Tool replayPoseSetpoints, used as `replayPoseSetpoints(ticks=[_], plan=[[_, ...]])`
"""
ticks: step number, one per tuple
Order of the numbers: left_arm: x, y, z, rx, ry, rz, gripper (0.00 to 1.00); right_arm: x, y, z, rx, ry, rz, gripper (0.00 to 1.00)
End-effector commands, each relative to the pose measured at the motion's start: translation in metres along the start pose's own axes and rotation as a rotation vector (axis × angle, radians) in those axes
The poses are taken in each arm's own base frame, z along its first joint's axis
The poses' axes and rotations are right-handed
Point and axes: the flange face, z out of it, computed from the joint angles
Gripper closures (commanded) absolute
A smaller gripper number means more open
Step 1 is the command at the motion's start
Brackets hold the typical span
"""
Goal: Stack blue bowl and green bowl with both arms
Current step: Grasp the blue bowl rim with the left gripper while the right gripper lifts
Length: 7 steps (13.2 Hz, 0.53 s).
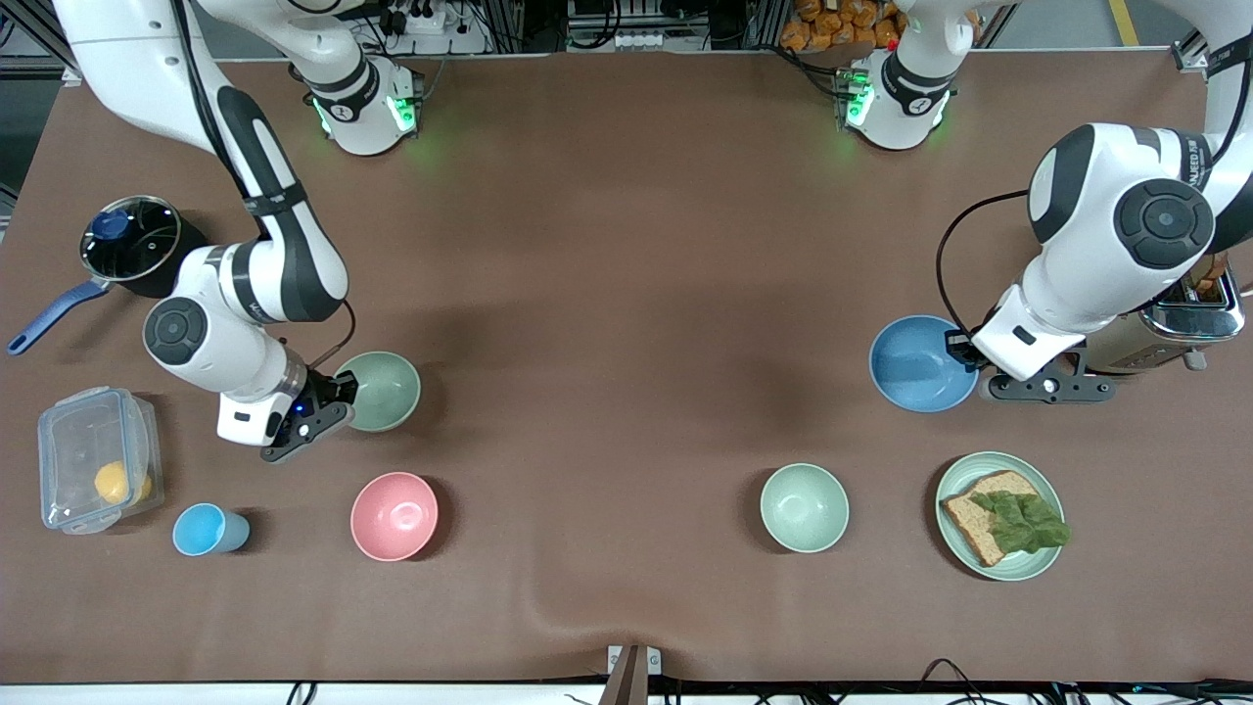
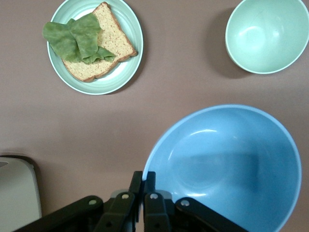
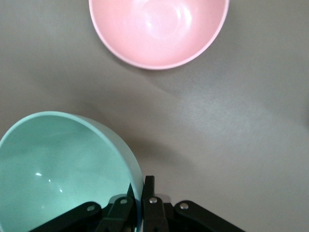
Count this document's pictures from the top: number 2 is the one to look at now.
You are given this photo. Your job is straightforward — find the brown table cloth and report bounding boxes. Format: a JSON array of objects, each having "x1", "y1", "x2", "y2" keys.
[{"x1": 0, "y1": 0, "x2": 309, "y2": 232}]

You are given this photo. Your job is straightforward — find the green plate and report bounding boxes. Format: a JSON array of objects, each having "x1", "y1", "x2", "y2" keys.
[{"x1": 47, "y1": 0, "x2": 144, "y2": 96}]

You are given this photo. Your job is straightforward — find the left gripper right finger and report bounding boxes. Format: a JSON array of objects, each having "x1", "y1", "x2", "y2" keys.
[{"x1": 144, "y1": 171, "x2": 242, "y2": 232}]

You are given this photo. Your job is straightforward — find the brown bread slice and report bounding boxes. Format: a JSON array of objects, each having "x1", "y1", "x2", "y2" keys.
[{"x1": 62, "y1": 1, "x2": 138, "y2": 83}]

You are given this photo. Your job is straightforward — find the beige metal toaster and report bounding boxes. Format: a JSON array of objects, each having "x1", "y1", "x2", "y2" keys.
[{"x1": 0, "y1": 155, "x2": 43, "y2": 227}]

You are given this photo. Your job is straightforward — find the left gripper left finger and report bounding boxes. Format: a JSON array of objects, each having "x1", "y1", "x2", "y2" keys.
[{"x1": 14, "y1": 171, "x2": 143, "y2": 232}]

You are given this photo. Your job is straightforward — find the green plastic bowl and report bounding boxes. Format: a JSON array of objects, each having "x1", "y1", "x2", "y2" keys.
[{"x1": 225, "y1": 0, "x2": 309, "y2": 74}]

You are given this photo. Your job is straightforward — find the blue plastic bowl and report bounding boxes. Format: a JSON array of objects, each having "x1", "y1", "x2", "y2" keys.
[{"x1": 142, "y1": 104, "x2": 302, "y2": 232}]

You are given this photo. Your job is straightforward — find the green lettuce leaf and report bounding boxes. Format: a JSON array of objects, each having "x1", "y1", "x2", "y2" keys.
[{"x1": 42, "y1": 13, "x2": 117, "y2": 65}]

